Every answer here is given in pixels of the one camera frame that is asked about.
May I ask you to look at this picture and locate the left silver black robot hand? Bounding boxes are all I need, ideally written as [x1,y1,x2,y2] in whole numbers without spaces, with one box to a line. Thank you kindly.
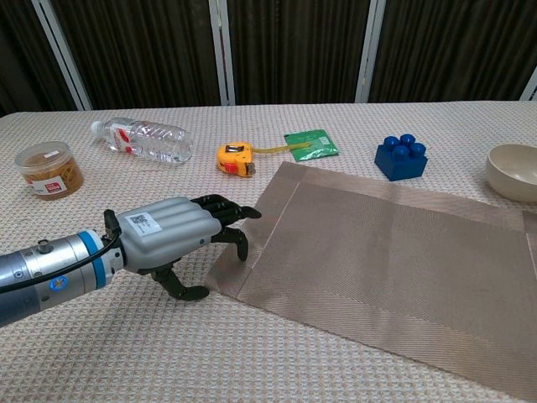
[117,193,263,301]

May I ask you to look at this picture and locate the brown woven placemat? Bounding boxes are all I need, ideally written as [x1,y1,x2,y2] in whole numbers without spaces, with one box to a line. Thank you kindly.
[207,161,537,402]

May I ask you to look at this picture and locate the light brown bowl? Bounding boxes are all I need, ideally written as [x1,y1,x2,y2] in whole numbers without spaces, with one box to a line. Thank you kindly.
[485,144,537,203]

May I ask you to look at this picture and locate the clear plastic water bottle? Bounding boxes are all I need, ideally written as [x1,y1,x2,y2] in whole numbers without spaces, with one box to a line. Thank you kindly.
[90,117,194,166]

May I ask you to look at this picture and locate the orange tape measure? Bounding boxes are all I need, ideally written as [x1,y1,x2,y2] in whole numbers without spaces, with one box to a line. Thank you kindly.
[216,142,311,178]

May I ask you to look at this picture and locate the clear jar of rubber bands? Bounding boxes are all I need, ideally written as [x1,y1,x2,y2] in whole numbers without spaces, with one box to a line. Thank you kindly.
[14,141,85,202]

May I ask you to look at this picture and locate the beige woven tablecloth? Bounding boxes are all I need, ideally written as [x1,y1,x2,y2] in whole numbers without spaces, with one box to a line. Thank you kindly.
[0,98,537,403]

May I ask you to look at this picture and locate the green foil sachet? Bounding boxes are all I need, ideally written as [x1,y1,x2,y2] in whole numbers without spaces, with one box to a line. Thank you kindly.
[283,128,340,163]

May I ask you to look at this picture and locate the black pleated curtain panel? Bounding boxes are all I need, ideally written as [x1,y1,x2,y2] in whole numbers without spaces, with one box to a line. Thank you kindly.
[50,0,222,111]
[0,0,79,117]
[368,0,537,104]
[226,0,373,106]

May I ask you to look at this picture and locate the blue building block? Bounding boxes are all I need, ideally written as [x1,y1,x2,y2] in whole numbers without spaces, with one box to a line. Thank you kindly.
[374,133,429,182]

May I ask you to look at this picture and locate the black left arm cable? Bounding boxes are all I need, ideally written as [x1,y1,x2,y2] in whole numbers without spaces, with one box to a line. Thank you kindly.
[0,208,123,295]

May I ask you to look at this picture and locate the silver aluminium frame post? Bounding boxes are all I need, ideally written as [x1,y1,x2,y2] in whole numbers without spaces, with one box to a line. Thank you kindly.
[354,0,387,104]
[31,0,93,112]
[208,0,236,107]
[519,69,537,102]

